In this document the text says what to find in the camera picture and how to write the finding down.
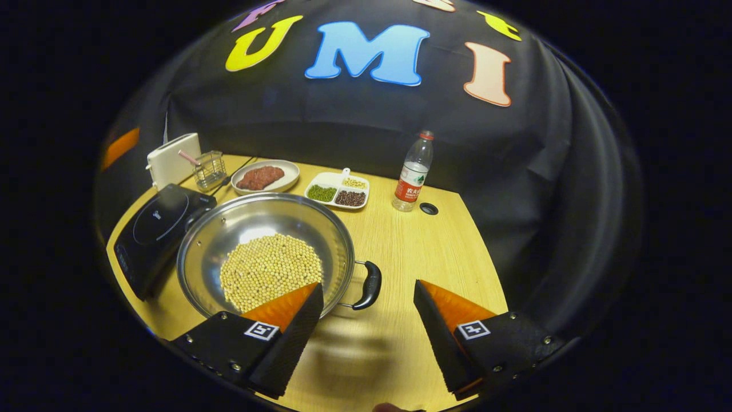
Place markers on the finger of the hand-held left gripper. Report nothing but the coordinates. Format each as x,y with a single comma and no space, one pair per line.
120,147

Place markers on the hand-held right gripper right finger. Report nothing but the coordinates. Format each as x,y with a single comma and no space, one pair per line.
443,343

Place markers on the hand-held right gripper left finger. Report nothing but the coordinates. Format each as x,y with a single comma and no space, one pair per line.
294,343

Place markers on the black induction cooktop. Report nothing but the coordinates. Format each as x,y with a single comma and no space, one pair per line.
151,229

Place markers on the pile of soybeans in pot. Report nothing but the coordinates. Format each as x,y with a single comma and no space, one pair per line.
269,269

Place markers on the white toaster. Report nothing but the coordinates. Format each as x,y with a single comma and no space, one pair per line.
168,163

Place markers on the pink striped straw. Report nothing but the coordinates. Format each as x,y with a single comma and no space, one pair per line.
187,157

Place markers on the black desk grommet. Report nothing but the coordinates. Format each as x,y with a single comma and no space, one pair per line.
429,209

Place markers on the raw red meat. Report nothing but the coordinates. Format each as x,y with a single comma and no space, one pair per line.
260,177

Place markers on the green mung beans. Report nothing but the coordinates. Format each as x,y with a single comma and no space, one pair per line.
322,193

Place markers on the dark red beans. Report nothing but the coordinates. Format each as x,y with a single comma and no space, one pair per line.
350,198

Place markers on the plastic water bottle red label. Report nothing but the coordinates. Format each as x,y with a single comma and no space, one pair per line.
412,183

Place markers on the white divided dish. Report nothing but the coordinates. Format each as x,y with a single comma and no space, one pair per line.
327,178

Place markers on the white round plate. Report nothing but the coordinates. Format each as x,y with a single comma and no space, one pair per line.
289,171

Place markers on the small portion of yellow beans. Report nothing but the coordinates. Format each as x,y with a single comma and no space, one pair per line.
355,183

